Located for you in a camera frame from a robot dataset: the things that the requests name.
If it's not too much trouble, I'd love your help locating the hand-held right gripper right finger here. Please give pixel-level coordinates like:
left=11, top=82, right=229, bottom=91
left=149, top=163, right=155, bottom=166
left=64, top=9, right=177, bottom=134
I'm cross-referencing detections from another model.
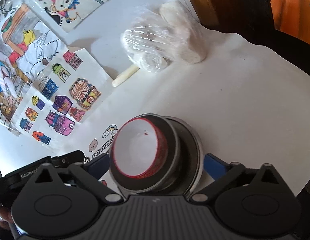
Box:
left=190, top=153, right=281, bottom=203

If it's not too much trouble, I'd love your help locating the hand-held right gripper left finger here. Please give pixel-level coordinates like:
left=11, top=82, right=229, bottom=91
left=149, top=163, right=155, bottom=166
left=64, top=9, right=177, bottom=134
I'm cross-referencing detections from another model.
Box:
left=32, top=152, right=125, bottom=203

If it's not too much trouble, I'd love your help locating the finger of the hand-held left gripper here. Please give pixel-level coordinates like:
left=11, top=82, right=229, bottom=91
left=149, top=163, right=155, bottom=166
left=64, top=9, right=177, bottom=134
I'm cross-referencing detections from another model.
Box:
left=51, top=150, right=85, bottom=168

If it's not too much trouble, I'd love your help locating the white red-rimmed bowl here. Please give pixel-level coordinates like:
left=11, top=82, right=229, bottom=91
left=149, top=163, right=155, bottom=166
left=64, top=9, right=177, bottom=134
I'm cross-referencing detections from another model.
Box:
left=110, top=119, right=165, bottom=178
left=137, top=117, right=169, bottom=178

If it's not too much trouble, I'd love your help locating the steel bowl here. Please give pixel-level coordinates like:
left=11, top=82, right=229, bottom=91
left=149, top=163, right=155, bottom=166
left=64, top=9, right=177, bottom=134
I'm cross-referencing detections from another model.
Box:
left=109, top=114, right=181, bottom=194

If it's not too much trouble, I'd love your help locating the person's left hand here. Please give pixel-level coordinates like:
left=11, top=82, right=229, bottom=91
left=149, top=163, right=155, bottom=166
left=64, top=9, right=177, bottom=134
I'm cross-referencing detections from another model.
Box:
left=0, top=204, right=14, bottom=232

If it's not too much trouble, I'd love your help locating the colourful houses drawing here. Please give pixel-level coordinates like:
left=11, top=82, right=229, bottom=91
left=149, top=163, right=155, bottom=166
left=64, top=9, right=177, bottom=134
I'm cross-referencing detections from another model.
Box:
left=17, top=46, right=113, bottom=153

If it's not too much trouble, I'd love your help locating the printed white tablecloth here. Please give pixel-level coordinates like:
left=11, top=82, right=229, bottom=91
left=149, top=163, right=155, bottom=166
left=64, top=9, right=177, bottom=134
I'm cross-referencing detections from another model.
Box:
left=0, top=25, right=310, bottom=198

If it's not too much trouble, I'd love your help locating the cream stick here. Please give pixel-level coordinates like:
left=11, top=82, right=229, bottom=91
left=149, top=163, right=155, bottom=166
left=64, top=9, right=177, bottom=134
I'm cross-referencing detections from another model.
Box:
left=112, top=65, right=140, bottom=88

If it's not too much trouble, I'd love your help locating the child with broom drawing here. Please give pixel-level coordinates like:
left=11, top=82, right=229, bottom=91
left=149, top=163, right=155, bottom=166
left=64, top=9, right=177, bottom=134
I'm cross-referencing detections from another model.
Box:
left=0, top=0, right=70, bottom=137

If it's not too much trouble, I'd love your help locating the plastic bag of white rolls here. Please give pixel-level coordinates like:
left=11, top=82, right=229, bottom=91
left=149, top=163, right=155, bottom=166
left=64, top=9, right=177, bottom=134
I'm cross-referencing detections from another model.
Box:
left=122, top=0, right=208, bottom=73

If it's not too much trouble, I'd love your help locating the girl with teddy bear drawing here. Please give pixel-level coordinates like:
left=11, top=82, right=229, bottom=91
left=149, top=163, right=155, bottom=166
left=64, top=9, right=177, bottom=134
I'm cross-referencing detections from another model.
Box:
left=19, top=0, right=140, bottom=33

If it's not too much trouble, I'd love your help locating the wooden frame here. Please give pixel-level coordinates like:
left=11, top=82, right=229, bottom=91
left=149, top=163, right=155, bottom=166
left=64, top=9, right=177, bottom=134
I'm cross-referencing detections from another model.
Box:
left=179, top=0, right=220, bottom=30

